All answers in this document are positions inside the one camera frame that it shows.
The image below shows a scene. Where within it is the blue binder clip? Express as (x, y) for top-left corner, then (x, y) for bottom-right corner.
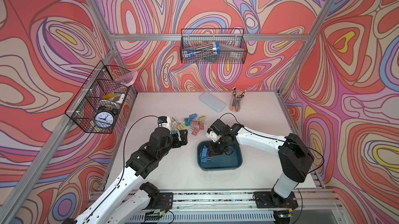
(201, 149), (213, 163)
(189, 113), (198, 119)

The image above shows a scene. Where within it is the dark teal storage tray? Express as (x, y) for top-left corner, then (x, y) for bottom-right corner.
(197, 141), (243, 171)

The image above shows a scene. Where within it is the yellow binder clip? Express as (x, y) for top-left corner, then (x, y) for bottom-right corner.
(177, 122), (186, 130)
(197, 115), (206, 124)

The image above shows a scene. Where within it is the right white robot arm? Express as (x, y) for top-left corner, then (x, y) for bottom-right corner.
(206, 119), (314, 207)

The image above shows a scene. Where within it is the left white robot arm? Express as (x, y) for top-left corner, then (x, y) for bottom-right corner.
(63, 127), (188, 224)

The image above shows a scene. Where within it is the large teal binder clip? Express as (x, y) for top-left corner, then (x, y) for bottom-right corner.
(183, 118), (193, 126)

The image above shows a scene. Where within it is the blue binder clip top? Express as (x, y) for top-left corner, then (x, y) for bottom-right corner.
(189, 113), (198, 119)

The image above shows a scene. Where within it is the yellow white box in basket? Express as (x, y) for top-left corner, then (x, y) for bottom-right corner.
(103, 91), (125, 104)

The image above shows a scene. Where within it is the clear pen cup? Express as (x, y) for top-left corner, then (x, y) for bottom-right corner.
(229, 87), (246, 112)

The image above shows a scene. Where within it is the translucent plastic case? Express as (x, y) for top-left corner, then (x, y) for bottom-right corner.
(199, 92), (226, 113)

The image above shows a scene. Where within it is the black alarm clock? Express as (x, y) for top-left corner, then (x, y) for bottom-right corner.
(94, 106), (118, 129)

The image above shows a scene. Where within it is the pink item in basket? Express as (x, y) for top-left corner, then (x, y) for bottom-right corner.
(114, 71), (138, 87)

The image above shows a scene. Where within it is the clear tube of pens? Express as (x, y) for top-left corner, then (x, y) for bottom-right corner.
(182, 42), (220, 60)

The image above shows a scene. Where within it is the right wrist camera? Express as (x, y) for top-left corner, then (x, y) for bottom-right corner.
(207, 130), (219, 142)

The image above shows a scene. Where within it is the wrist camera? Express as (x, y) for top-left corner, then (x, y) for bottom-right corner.
(158, 116), (171, 130)
(207, 130), (219, 142)

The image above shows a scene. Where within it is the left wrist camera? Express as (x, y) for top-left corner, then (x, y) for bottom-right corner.
(158, 116), (171, 130)

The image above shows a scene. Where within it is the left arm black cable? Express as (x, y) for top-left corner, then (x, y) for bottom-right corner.
(84, 115), (160, 222)

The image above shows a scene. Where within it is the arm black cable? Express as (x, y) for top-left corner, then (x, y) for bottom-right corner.
(219, 112), (325, 224)
(84, 115), (160, 222)

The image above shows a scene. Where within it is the black wire basket left wall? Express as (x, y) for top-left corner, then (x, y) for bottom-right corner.
(64, 61), (131, 134)

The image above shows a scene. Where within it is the black wire basket wall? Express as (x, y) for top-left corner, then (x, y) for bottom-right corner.
(180, 27), (248, 64)
(64, 61), (131, 134)

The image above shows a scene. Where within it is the black wire basket back wall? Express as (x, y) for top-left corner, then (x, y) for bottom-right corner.
(180, 27), (248, 64)

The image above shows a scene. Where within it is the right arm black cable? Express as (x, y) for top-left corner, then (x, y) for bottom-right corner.
(219, 112), (325, 224)

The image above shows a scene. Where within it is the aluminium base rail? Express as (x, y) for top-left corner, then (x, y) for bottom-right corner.
(126, 188), (350, 224)

